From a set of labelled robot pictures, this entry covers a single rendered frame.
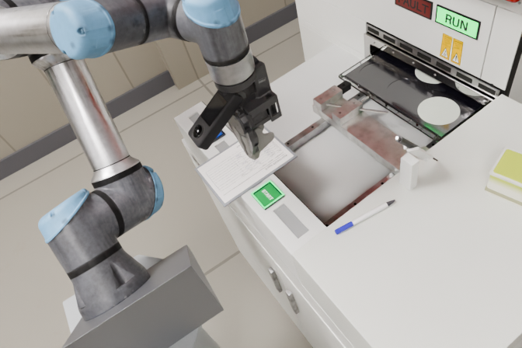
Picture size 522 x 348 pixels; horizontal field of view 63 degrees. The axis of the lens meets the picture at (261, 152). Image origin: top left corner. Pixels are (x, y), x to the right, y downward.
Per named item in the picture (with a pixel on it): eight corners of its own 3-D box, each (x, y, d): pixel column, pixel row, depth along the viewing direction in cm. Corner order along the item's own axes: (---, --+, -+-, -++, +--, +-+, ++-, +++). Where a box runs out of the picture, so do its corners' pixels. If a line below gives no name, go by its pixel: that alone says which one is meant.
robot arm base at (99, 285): (72, 332, 82) (44, 288, 81) (99, 301, 97) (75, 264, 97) (140, 290, 82) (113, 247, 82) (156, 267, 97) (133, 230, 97)
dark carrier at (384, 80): (428, 22, 134) (428, 20, 133) (533, 68, 112) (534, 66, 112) (345, 76, 126) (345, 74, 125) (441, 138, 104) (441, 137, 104)
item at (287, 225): (215, 133, 132) (200, 100, 122) (332, 258, 98) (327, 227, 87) (189, 149, 130) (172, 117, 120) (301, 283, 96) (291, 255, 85)
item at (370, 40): (368, 56, 137) (367, 30, 130) (491, 126, 109) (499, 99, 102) (363, 58, 136) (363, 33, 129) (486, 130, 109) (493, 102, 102)
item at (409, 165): (416, 166, 92) (421, 123, 82) (431, 177, 89) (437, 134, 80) (395, 182, 90) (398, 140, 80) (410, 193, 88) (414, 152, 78)
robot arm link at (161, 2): (103, -14, 64) (154, -5, 58) (159, -21, 72) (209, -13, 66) (110, 40, 67) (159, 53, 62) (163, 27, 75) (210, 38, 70)
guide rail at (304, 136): (385, 81, 131) (385, 74, 129) (390, 84, 130) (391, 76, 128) (254, 171, 119) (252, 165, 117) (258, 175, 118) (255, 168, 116)
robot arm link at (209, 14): (197, -32, 63) (243, -27, 59) (218, 31, 71) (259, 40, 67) (163, -3, 59) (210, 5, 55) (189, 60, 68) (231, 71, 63)
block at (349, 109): (354, 105, 119) (353, 97, 117) (363, 110, 117) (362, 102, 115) (332, 120, 117) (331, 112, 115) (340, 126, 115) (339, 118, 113)
